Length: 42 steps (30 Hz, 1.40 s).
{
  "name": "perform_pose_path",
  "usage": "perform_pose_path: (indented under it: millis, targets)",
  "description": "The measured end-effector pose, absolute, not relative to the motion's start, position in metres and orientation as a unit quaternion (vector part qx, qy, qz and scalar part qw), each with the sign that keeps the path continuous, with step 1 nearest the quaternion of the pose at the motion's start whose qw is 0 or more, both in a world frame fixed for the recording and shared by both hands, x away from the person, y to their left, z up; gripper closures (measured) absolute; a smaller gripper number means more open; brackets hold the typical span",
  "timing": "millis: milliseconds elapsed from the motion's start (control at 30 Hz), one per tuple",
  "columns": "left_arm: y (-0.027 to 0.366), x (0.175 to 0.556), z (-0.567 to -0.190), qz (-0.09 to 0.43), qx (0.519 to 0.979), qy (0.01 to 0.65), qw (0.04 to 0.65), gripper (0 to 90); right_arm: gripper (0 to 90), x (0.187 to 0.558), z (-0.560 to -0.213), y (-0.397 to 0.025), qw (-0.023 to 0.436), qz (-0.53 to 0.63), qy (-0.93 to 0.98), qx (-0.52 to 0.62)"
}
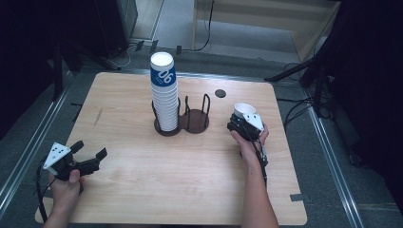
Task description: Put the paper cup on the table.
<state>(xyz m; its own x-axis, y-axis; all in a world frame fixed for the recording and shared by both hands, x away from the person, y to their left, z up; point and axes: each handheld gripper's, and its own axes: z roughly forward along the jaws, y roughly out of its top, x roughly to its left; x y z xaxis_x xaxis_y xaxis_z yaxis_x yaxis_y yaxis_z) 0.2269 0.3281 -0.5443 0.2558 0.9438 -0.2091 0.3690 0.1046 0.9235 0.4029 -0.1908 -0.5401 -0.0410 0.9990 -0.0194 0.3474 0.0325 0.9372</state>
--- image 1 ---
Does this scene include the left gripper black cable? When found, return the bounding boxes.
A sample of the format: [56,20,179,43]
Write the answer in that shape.
[34,158,59,223]

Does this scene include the aluminium floor rail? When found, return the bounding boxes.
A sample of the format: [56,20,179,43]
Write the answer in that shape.
[0,85,72,211]
[67,67,274,84]
[303,96,366,228]

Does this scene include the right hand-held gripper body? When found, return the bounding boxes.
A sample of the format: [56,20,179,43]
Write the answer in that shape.
[226,112,265,143]

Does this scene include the black floor cables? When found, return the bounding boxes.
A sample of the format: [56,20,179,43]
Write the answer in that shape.
[276,61,321,128]

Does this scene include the stack of paper cups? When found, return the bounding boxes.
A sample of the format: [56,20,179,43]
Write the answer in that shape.
[149,51,181,133]

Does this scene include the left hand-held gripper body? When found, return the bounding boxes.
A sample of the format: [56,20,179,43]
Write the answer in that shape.
[42,142,101,182]

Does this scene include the black hanging cable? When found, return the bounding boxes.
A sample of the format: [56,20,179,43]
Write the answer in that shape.
[189,0,216,53]

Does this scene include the person's left hand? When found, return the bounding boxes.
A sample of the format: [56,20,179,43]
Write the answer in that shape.
[48,169,86,217]

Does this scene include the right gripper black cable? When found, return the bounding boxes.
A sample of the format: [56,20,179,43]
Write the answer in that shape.
[248,131,270,188]

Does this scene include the white floor cable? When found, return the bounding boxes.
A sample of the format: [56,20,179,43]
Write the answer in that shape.
[121,42,141,69]

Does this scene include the person's right hand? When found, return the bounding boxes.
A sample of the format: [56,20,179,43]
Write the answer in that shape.
[229,123,271,167]

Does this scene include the black floor tape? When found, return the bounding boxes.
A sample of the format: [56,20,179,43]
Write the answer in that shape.
[70,102,85,124]

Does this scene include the black tripod stand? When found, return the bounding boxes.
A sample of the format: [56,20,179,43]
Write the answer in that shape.
[264,47,332,119]
[51,37,122,103]

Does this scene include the black wire cup holder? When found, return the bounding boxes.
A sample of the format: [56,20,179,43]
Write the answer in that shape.
[151,93,212,138]

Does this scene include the single white cup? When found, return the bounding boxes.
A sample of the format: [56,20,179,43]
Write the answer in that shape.
[233,103,258,120]

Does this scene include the dark cabinet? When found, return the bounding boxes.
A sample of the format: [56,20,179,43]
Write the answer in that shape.
[94,0,139,60]

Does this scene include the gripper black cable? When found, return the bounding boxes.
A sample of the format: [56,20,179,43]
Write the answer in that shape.
[248,131,270,188]
[34,158,59,223]

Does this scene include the light wooden shelf unit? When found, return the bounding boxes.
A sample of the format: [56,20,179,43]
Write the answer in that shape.
[191,0,342,64]

